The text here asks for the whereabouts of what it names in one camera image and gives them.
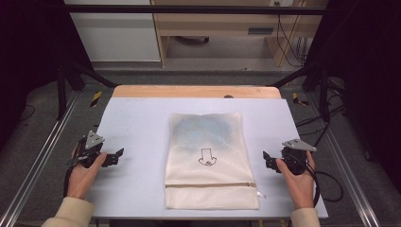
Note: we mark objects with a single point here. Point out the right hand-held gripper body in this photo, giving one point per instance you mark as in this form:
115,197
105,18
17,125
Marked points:
296,154

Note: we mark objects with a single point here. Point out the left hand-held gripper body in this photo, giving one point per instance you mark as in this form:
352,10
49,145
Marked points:
92,148

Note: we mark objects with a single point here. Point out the cream mesh zipper laundry bag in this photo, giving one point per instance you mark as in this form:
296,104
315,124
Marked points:
208,138

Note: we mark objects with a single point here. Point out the person's left hand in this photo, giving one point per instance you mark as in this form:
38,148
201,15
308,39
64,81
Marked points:
82,179

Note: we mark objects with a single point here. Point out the person's right hand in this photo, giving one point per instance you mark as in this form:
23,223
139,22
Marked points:
298,189

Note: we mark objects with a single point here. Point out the white table mat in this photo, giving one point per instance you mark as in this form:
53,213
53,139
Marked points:
138,126

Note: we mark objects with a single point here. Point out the yellow black tape strip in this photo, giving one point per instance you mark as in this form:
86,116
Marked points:
298,99
96,98

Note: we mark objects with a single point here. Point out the black metal stand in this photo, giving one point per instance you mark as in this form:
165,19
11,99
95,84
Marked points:
324,94
61,91

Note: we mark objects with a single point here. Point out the black curtain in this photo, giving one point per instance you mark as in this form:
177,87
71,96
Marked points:
28,47
369,78

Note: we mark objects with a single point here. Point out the white cabinet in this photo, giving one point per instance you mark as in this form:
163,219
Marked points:
116,38

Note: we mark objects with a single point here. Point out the light wooden desk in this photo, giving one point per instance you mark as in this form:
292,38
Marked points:
220,22

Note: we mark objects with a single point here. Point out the aluminium floor rail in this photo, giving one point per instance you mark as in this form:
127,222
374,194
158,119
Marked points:
38,160
343,164

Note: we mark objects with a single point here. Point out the black horizontal frame bar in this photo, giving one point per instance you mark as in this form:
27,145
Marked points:
189,9

